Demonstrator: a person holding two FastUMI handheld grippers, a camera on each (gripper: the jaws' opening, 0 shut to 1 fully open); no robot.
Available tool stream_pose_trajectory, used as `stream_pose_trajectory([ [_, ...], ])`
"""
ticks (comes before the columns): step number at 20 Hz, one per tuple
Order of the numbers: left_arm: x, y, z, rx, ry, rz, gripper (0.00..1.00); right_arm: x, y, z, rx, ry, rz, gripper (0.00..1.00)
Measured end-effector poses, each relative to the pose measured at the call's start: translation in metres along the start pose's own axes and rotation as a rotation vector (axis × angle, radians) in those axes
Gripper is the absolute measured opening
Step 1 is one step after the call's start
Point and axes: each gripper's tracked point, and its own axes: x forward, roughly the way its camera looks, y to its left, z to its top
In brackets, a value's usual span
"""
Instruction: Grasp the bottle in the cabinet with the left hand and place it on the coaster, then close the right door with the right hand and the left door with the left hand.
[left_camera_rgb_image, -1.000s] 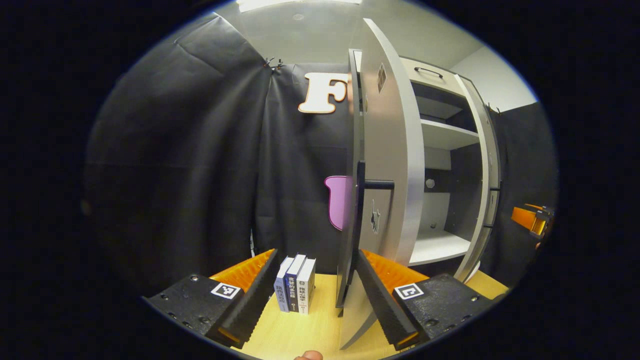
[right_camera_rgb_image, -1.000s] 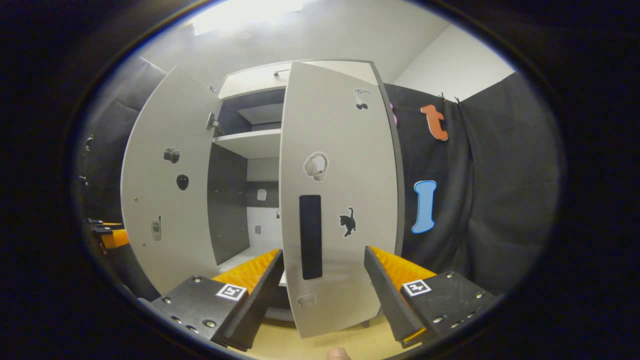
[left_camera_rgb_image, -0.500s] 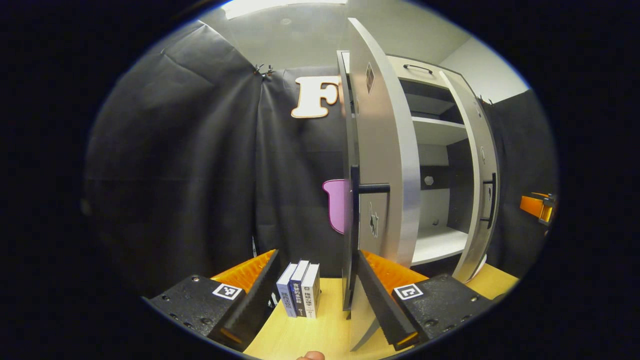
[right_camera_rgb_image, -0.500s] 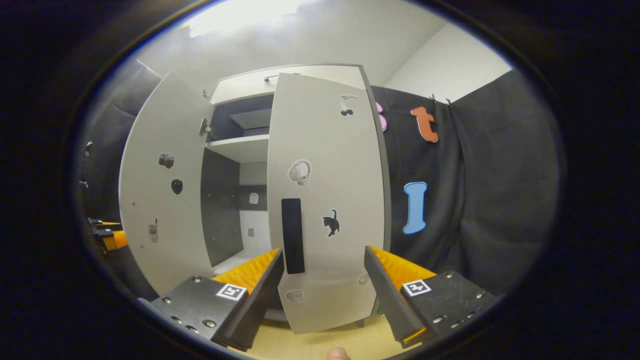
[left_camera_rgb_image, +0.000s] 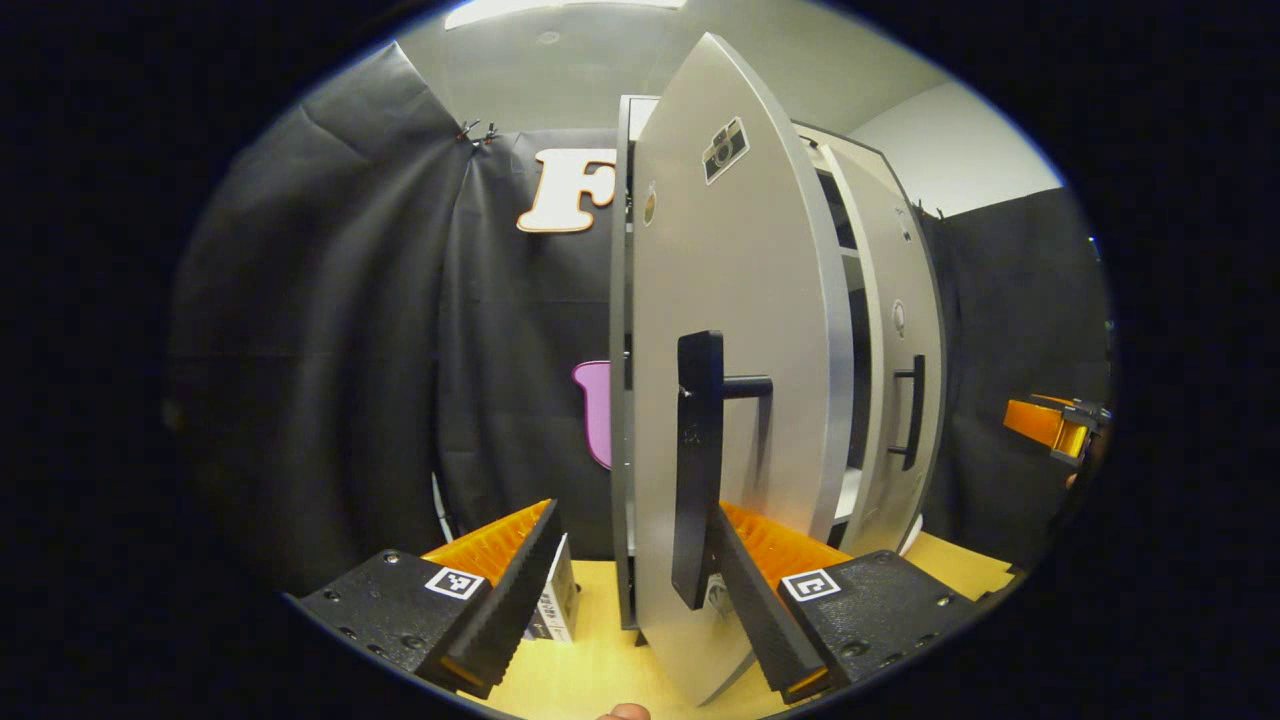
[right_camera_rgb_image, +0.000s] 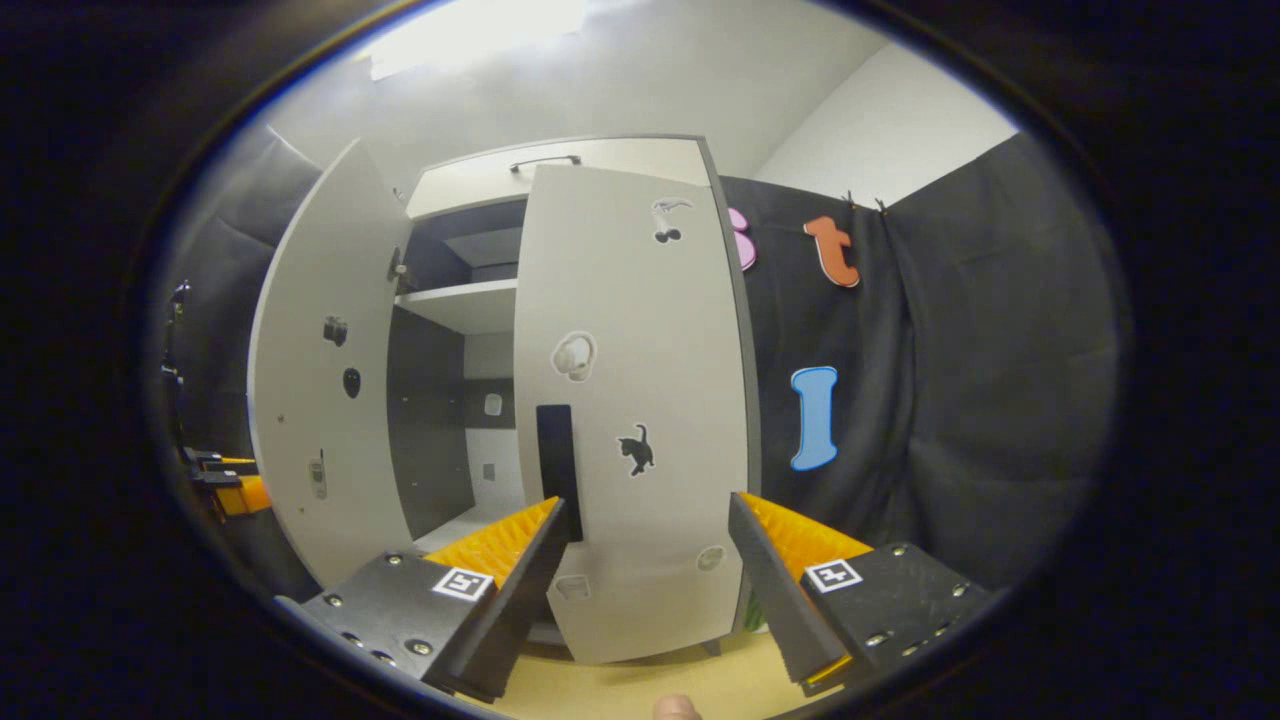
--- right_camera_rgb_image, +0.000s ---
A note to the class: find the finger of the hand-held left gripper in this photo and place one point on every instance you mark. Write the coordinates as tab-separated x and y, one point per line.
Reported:
215	460
240	493

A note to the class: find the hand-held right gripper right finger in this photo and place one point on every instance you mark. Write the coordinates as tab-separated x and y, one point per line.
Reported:
775	590

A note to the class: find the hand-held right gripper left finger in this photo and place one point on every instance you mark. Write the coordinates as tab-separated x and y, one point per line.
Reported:
520	590

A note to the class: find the white cabinet door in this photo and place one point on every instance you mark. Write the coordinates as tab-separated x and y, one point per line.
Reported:
330	250
620	280

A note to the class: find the white cabinet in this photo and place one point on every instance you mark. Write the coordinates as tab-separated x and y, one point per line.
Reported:
440	420

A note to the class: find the metal door hinge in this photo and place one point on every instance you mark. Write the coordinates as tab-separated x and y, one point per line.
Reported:
398	266

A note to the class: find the white cabinet shelf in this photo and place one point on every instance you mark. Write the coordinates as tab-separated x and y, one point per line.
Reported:
470	305

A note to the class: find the white cabinet drawer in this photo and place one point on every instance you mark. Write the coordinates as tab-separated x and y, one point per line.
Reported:
460	185

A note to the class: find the black backdrop cloth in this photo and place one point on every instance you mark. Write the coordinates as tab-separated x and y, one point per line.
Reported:
980	380

